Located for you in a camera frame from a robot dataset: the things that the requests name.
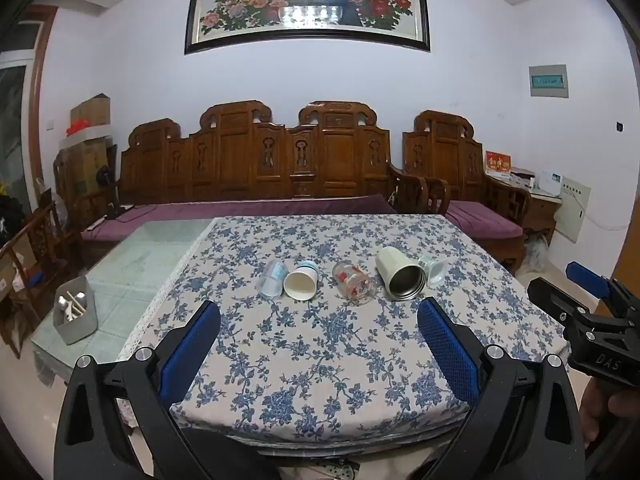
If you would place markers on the carved wooden armchair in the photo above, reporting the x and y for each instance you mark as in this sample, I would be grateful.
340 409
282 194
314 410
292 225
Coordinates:
450 160

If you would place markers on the grey wall electrical panel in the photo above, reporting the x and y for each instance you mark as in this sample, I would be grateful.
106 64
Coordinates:
549 81

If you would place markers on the small pale green cup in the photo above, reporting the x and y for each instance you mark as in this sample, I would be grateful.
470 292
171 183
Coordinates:
433 269

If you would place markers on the black standing fan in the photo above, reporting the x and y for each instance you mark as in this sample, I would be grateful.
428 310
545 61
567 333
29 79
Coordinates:
107 185

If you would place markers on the clear plastic bag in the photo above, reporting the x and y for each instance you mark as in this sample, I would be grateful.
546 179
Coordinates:
536 254

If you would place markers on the framed flower painting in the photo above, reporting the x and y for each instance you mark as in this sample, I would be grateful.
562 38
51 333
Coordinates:
305 5

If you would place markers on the white wall panel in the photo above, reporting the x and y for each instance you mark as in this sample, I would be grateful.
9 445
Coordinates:
572 207

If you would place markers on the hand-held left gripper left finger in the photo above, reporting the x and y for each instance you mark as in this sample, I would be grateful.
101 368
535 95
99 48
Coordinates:
190 352

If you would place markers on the red gift box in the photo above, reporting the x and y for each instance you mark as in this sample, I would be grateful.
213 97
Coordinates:
498 162

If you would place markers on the wooden side table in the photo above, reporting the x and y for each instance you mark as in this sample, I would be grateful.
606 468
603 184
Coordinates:
535 210

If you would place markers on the short purple seat cushion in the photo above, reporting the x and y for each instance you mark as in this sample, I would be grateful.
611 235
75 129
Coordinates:
485 220

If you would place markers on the small cardboard box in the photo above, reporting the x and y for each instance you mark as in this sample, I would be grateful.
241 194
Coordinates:
91 110

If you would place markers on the long purple seat cushion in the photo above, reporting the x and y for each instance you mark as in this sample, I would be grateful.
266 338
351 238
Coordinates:
240 210

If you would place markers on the grey utensil bin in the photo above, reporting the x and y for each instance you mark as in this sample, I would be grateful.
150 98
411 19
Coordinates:
76 317

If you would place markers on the large cardboard box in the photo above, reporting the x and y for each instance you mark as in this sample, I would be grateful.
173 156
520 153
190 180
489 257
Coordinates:
85 165

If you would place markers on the red-printed glass cup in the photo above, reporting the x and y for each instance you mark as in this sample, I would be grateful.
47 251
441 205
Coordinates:
354 283

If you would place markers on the carved wooden sofa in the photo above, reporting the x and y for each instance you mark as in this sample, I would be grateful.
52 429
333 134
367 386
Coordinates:
260 160

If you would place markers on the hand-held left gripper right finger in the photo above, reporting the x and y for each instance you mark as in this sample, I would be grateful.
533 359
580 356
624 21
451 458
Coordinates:
447 355

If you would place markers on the person's right hand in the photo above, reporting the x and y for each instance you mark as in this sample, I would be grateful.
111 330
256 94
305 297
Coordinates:
602 410

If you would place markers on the cream steel tumbler cup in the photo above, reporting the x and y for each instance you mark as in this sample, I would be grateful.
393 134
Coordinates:
399 274

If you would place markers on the white paper cup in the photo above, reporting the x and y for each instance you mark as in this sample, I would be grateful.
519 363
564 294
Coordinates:
301 284

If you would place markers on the wooden side chair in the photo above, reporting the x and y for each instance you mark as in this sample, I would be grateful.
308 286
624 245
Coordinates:
35 260

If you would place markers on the blue floral tablecloth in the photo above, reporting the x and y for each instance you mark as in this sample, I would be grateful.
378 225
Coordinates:
310 360

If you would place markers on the white box appliance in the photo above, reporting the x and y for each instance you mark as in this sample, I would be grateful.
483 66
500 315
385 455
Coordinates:
550 183

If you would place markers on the clear plastic cup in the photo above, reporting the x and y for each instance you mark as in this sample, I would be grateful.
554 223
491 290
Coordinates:
272 278

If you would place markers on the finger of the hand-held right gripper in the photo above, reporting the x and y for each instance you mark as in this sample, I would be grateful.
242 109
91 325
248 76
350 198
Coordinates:
552 300
587 275

